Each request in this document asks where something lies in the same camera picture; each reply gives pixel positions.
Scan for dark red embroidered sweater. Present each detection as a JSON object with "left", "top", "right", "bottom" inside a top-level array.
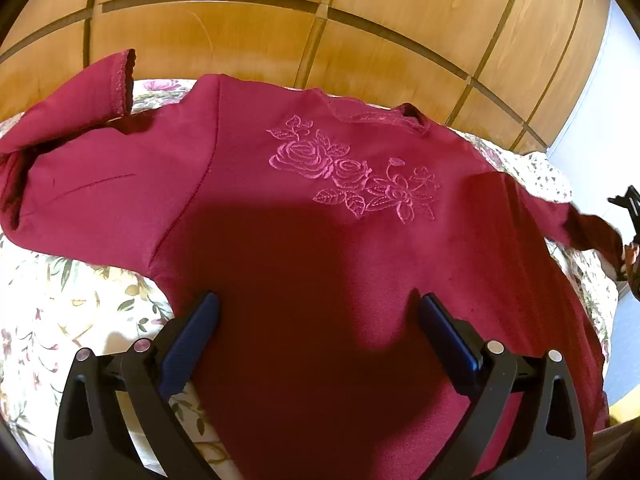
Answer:
[{"left": 1, "top": 50, "right": 623, "bottom": 479}]

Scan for floral bed cover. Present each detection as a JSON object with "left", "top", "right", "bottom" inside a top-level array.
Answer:
[{"left": 1, "top": 79, "right": 618, "bottom": 479}]

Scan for wooden panelled wardrobe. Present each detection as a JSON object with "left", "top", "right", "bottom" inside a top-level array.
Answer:
[{"left": 1, "top": 0, "right": 611, "bottom": 153}]

